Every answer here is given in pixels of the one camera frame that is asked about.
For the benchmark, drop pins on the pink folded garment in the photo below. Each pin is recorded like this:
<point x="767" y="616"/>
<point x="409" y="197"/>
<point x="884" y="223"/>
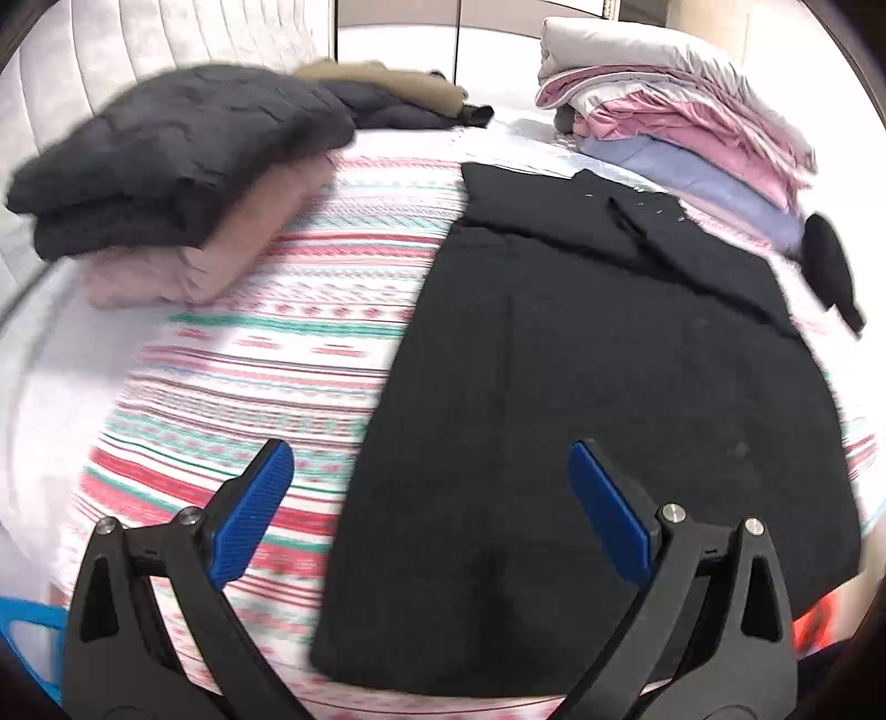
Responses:
<point x="228" y="249"/>

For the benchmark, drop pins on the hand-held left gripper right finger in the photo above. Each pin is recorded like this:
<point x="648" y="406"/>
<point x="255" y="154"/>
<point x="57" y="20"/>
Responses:
<point x="609" y="512"/>

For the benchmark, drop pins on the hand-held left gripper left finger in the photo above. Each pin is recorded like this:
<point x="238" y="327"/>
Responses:
<point x="256" y="505"/>

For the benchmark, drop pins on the dark grey folded sweater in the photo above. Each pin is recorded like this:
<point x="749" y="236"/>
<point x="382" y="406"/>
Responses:
<point x="194" y="131"/>

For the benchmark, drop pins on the small black garment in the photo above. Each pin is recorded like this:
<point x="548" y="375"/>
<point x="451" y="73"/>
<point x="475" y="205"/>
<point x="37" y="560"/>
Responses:
<point x="827" y="263"/>

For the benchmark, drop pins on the white folded quilt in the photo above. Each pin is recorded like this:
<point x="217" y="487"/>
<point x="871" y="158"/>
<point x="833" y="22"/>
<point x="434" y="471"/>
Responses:
<point x="623" y="48"/>

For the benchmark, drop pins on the olive jacket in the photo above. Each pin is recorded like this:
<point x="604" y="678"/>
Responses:
<point x="408" y="83"/>

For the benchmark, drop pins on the white wardrobe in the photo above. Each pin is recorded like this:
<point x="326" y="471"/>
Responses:
<point x="498" y="55"/>

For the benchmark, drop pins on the pink folded blanket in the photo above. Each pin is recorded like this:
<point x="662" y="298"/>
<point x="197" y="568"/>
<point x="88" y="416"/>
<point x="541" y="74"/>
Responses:
<point x="664" y="118"/>

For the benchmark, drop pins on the orange object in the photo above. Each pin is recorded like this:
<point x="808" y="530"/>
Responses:
<point x="820" y="623"/>

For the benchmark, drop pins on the black coat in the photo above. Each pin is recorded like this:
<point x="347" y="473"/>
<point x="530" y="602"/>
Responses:
<point x="588" y="381"/>

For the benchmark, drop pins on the blue folded blanket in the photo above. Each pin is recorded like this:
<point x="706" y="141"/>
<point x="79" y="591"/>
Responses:
<point x="692" y="173"/>

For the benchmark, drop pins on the red green patterned bed cover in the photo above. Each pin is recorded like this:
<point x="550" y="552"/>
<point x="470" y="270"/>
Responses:
<point x="277" y="360"/>

